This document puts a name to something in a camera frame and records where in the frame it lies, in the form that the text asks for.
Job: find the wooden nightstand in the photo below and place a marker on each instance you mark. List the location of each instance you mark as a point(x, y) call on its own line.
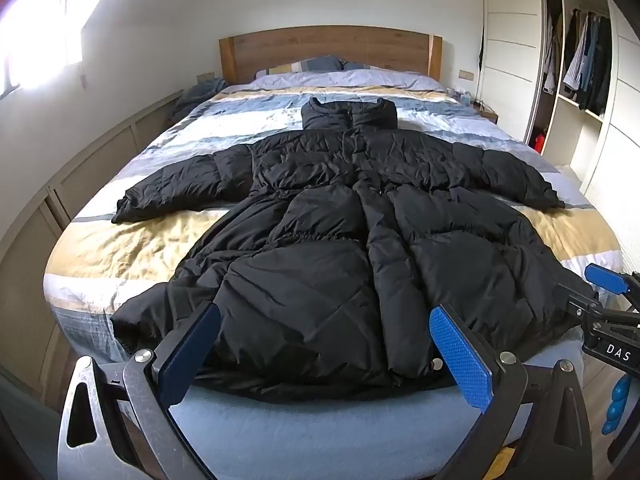
point(487, 112)

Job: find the wall socket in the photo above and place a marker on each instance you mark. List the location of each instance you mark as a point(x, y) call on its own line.
point(204, 78)
point(466, 75)

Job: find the red item in wardrobe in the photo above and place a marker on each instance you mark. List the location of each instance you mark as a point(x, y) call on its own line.
point(538, 141)

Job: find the black puffer coat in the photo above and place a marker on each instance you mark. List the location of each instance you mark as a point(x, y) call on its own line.
point(325, 240)

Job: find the blue clothes pile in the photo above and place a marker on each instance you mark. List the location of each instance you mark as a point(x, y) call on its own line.
point(200, 97)

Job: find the striped pillow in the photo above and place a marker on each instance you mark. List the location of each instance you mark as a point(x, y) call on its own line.
point(300, 66)

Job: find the light blue bed sheet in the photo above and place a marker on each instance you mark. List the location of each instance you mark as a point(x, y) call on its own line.
point(310, 435)

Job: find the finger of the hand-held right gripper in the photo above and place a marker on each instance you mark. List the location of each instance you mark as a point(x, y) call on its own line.
point(577, 297)
point(606, 278)

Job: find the low beige wall cabinet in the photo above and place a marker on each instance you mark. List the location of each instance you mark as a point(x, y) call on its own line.
point(75, 170)

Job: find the window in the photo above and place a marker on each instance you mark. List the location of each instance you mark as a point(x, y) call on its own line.
point(40, 35)

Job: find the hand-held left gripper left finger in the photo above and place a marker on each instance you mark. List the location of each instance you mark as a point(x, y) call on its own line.
point(192, 355)

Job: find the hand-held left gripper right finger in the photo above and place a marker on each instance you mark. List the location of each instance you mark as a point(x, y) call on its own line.
point(462, 360)

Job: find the striped duvet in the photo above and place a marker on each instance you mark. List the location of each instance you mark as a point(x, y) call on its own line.
point(150, 240)

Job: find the white wardrobe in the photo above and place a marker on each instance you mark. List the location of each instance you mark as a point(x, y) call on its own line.
point(515, 35)

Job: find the wooden headboard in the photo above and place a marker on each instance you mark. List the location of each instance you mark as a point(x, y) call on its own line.
point(330, 45)

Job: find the hanging clothes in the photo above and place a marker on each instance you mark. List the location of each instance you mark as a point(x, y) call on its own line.
point(587, 55)

